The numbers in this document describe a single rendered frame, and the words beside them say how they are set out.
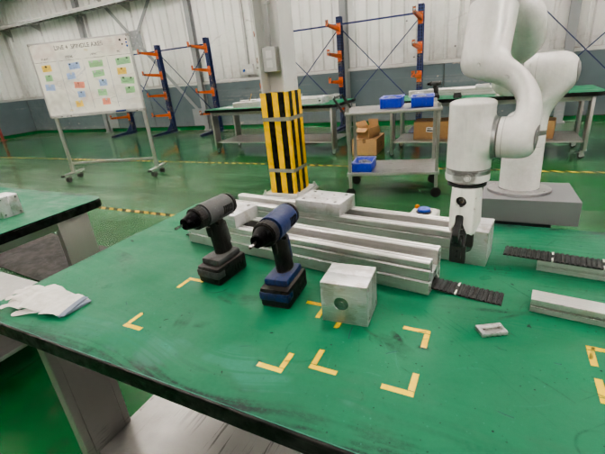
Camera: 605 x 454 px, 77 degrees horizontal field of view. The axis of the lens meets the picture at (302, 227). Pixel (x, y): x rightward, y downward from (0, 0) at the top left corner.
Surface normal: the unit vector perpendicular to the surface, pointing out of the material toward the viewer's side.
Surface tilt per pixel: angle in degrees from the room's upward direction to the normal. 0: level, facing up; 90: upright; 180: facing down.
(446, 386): 0
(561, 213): 90
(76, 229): 90
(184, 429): 0
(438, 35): 90
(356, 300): 90
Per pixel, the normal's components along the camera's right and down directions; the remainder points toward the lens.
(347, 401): -0.09, -0.92
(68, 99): -0.11, 0.39
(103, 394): 0.90, 0.09
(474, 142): -0.45, 0.37
